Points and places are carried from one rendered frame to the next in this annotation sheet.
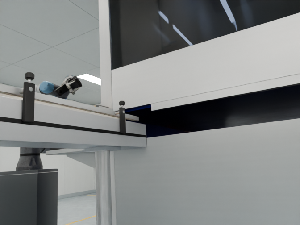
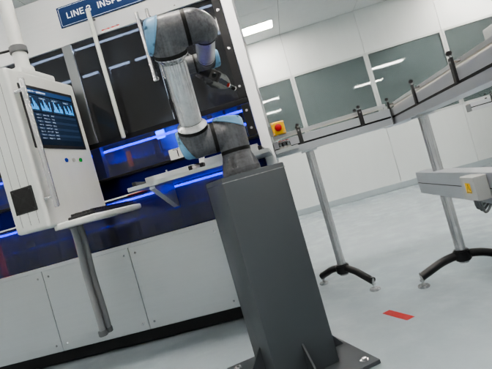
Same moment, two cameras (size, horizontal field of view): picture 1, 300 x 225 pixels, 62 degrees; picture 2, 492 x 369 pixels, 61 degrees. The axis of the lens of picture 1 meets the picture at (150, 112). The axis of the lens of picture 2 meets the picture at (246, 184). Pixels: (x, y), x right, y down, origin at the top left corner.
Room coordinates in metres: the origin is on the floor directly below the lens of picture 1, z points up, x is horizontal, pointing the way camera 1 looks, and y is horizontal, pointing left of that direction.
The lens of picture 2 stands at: (2.23, 2.26, 0.75)
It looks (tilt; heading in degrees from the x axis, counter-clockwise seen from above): 0 degrees down; 246
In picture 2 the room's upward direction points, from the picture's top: 16 degrees counter-clockwise
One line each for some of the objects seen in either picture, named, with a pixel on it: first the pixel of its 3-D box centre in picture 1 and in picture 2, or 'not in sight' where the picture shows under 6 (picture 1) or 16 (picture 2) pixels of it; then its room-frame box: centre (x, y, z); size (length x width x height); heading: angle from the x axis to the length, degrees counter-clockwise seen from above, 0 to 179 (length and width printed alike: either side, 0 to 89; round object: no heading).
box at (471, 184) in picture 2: not in sight; (475, 187); (0.85, 1.16, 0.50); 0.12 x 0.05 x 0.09; 60
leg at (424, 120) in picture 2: not in sight; (443, 187); (0.53, 0.73, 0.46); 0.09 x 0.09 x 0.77; 60
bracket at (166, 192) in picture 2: not in sight; (165, 197); (1.73, 0.07, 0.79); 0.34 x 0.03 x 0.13; 60
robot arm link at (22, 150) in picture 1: (31, 143); (228, 132); (1.58, 0.76, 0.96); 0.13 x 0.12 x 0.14; 161
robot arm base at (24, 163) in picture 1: (29, 161); (239, 161); (1.57, 0.77, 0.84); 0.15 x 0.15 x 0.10
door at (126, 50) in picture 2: not in sight; (122, 81); (1.74, -0.15, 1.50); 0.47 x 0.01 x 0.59; 150
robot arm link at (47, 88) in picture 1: (25, 93); (205, 43); (1.60, 0.83, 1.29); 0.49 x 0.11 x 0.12; 71
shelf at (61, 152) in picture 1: (122, 150); (206, 170); (1.51, 0.18, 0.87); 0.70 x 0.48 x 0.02; 150
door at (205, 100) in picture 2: not in sight; (196, 58); (1.35, 0.07, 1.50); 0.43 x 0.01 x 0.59; 150
